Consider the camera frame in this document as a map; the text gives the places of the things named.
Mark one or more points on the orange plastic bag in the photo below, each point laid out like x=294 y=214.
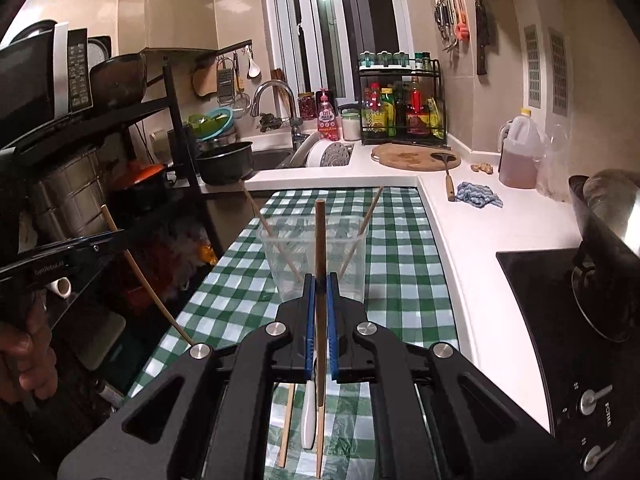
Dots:
x=207 y=254

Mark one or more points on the row of spice jars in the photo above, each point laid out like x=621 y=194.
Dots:
x=395 y=60

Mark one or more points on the hanging white ladle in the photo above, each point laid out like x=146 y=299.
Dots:
x=253 y=70

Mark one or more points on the blue cloth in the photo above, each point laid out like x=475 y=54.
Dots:
x=477 y=195

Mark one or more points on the white jar with green lid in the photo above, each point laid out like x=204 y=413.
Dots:
x=351 y=127

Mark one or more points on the window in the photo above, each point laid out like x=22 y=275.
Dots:
x=340 y=20

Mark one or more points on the green checkered tablecloth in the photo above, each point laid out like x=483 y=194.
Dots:
x=400 y=260

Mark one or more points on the black shelf rack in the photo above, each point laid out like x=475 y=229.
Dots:
x=172 y=110

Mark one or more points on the black cooking pot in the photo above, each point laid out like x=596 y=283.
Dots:
x=225 y=165

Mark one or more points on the round wooden cutting board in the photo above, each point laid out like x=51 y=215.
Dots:
x=400 y=157

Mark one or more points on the ginger root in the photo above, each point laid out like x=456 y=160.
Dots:
x=481 y=167

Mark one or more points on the hanging wooden cutting board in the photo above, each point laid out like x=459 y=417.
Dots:
x=202 y=82

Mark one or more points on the orange pot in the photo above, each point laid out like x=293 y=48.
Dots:
x=140 y=175

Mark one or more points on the white spoon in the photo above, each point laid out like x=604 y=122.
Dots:
x=309 y=420

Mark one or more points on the silver hammered pot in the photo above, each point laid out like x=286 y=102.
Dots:
x=70 y=195

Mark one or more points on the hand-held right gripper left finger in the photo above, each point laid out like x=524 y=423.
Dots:
x=310 y=330

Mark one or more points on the clear plastic bottle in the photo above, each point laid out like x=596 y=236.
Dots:
x=555 y=170

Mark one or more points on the black cooktop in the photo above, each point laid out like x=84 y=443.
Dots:
x=540 y=310

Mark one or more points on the white perforated steamer plate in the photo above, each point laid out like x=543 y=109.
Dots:
x=330 y=155

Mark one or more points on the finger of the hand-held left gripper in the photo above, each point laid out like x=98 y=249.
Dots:
x=95 y=250

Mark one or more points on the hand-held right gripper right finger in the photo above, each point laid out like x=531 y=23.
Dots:
x=334 y=330

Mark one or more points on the pink dish soap bottle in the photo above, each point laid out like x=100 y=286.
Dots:
x=327 y=120

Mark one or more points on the black spice rack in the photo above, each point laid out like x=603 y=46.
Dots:
x=400 y=72

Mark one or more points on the microwave oven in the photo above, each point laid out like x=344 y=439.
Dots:
x=30 y=85

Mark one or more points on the dark bowl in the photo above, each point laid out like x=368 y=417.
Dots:
x=117 y=77

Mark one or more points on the clear plastic container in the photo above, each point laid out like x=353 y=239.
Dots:
x=332 y=247

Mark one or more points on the row of sauce bottles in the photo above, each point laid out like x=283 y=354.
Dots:
x=385 y=110

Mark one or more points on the wall vent grille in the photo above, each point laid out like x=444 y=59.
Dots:
x=558 y=72
x=532 y=65

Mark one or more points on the metal grater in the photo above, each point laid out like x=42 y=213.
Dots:
x=225 y=82

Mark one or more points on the light wooden chopstick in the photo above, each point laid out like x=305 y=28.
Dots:
x=287 y=425
x=265 y=227
x=320 y=452
x=367 y=217
x=145 y=280

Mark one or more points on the chrome faucet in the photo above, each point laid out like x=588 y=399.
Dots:
x=270 y=85

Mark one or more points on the kitchen sink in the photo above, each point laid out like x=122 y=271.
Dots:
x=270 y=157

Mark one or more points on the bundle of brown chopsticks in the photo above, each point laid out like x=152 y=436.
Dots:
x=277 y=76

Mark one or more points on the hanging cleaver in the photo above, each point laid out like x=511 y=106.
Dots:
x=481 y=40

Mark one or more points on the row of hanging kitchen tools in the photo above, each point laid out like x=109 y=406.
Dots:
x=452 y=15

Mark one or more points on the dark brown chopstick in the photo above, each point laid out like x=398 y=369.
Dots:
x=320 y=240

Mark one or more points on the person's left hand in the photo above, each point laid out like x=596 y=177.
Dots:
x=30 y=360

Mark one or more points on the steel wok lid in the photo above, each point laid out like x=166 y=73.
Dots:
x=612 y=200

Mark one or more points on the oil jug with yellow cap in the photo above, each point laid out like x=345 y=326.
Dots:
x=520 y=160

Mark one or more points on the red jar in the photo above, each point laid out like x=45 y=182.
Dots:
x=306 y=107

